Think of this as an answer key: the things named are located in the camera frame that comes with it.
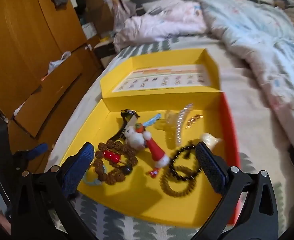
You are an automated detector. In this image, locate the light blue bangle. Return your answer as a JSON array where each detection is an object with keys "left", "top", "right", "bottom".
[{"left": 82, "top": 164, "right": 102, "bottom": 186}]

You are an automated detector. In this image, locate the cream shell hair clip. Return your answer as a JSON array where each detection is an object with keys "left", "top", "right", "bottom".
[{"left": 201, "top": 133, "right": 222, "bottom": 151}]

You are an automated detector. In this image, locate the brown wooden bead bracelet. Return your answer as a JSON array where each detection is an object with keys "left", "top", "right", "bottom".
[{"left": 91, "top": 139, "right": 139, "bottom": 186}]

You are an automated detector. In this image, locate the black bead bracelet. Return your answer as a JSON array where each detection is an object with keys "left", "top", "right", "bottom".
[{"left": 169, "top": 143, "right": 205, "bottom": 182}]

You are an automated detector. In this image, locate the brown coil hair tie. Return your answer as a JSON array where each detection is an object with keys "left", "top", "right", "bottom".
[{"left": 159, "top": 164, "right": 197, "bottom": 198}]

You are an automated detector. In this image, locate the red santa hat clip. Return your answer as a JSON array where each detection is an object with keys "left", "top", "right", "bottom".
[{"left": 142, "top": 131, "right": 170, "bottom": 168}]

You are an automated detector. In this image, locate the gold rhinestone hair clip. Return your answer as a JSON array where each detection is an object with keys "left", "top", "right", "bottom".
[{"left": 185, "top": 114, "right": 203, "bottom": 129}]

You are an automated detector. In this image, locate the white plush bunny clip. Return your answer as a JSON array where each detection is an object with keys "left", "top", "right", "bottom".
[{"left": 124, "top": 123, "right": 146, "bottom": 151}]

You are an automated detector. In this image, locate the clear round hair clip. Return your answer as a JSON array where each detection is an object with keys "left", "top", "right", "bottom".
[{"left": 154, "top": 111, "right": 177, "bottom": 150}]

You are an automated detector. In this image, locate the pearl hair claw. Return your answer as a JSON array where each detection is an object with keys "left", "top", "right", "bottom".
[{"left": 175, "top": 103, "right": 194, "bottom": 147}]

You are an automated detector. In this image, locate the light blue hair clip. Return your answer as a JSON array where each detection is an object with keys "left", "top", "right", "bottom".
[{"left": 142, "top": 113, "right": 162, "bottom": 127}]

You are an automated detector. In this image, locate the leaf pattern bed sheet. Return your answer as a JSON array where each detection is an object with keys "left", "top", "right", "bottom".
[{"left": 44, "top": 35, "right": 294, "bottom": 240}]

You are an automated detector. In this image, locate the orange wooden wardrobe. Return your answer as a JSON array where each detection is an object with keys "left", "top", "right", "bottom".
[{"left": 0, "top": 0, "right": 102, "bottom": 152}]

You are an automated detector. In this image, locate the white plastic bag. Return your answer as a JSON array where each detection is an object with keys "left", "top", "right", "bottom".
[{"left": 47, "top": 51, "right": 71, "bottom": 75}]

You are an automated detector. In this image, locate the yellow cardboard box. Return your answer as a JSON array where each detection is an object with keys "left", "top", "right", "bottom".
[{"left": 59, "top": 48, "right": 241, "bottom": 228}]

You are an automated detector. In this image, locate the dark bedside cabinet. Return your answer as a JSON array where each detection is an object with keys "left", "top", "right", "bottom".
[{"left": 94, "top": 38, "right": 116, "bottom": 60}]

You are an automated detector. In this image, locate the printed instruction sheet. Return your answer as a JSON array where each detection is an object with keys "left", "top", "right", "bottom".
[{"left": 113, "top": 64, "right": 211, "bottom": 93}]

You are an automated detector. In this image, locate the floral white quilt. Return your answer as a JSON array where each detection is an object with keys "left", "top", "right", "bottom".
[{"left": 192, "top": 0, "right": 294, "bottom": 170}]

